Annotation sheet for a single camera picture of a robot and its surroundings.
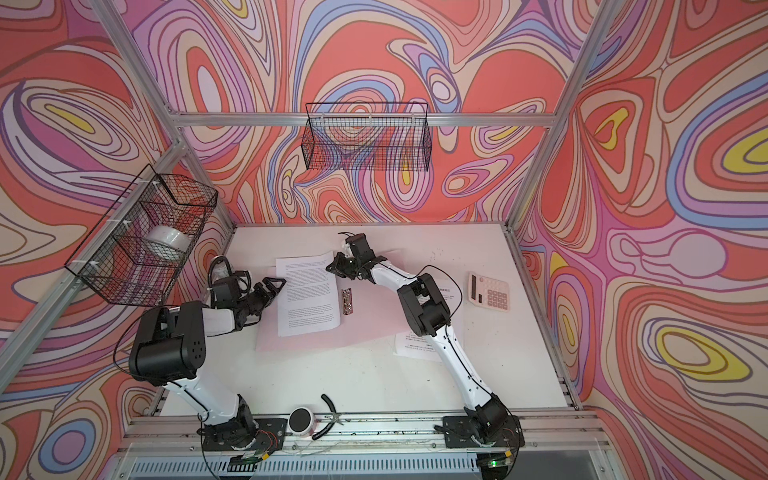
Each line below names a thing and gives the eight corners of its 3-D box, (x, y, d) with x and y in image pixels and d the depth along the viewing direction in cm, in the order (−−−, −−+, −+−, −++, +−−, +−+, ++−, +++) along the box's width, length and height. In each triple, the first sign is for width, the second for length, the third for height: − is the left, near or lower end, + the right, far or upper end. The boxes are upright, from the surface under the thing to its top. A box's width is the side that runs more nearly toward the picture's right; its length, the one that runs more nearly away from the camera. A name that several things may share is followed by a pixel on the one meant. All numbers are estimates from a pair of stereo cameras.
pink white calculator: (466, 305, 99) (468, 300, 96) (467, 276, 106) (469, 271, 103) (507, 312, 97) (510, 307, 94) (505, 283, 104) (508, 277, 102)
